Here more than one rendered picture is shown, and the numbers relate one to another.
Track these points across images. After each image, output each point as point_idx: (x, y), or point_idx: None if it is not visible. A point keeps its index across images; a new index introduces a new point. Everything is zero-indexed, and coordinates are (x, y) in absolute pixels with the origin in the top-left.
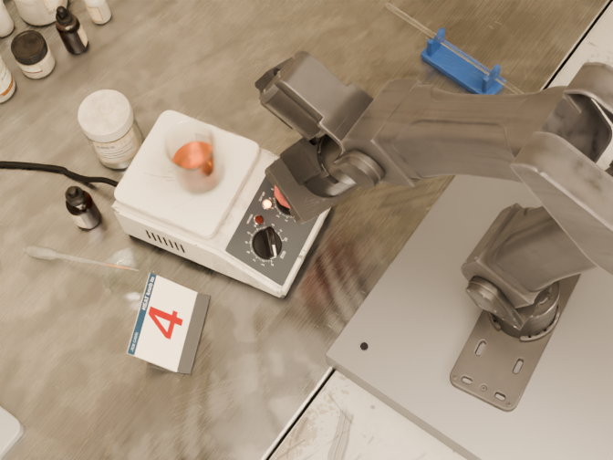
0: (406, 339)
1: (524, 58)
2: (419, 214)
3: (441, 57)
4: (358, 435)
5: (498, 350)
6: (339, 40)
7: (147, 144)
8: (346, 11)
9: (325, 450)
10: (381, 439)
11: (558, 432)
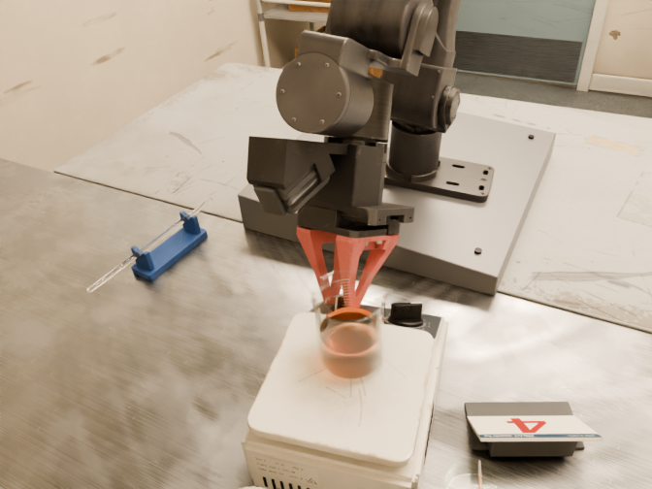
0: (460, 228)
1: (164, 221)
2: (324, 260)
3: (157, 261)
4: (548, 267)
5: (450, 175)
6: (114, 346)
7: (309, 434)
8: (74, 346)
9: (575, 283)
10: (542, 253)
11: (494, 154)
